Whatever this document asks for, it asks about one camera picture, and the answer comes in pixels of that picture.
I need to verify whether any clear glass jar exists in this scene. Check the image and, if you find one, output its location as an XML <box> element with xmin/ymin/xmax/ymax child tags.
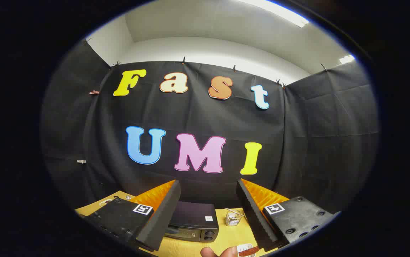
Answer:
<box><xmin>225</xmin><ymin>209</ymin><xmax>244</xmax><ymax>227</ymax></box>

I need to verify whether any long ceiling light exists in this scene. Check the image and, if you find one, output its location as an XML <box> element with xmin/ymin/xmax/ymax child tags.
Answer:
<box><xmin>241</xmin><ymin>0</ymin><xmax>309</xmax><ymax>28</ymax></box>

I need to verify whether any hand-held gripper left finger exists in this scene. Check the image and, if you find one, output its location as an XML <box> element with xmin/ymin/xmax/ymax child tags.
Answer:
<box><xmin>84</xmin><ymin>180</ymin><xmax>181</xmax><ymax>252</ymax></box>

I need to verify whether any black backdrop cloth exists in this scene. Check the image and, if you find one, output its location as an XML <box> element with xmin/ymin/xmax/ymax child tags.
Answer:
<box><xmin>41</xmin><ymin>39</ymin><xmax>380</xmax><ymax>215</ymax></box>

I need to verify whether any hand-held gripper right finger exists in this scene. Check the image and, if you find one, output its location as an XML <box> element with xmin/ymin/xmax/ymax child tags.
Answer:
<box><xmin>236</xmin><ymin>178</ymin><xmax>341</xmax><ymax>252</ymax></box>

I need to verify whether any small white rectangular plate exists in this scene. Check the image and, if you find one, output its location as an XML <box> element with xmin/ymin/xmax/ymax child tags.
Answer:
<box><xmin>236</xmin><ymin>243</ymin><xmax>257</xmax><ymax>257</ymax></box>

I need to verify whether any black toaster oven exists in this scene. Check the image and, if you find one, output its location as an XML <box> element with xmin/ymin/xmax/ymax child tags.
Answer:
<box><xmin>165</xmin><ymin>201</ymin><xmax>220</xmax><ymax>243</ymax></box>

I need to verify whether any red steak piece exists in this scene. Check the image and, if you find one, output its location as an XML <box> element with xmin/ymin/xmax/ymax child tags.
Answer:
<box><xmin>238</xmin><ymin>247</ymin><xmax>260</xmax><ymax>257</ymax></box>

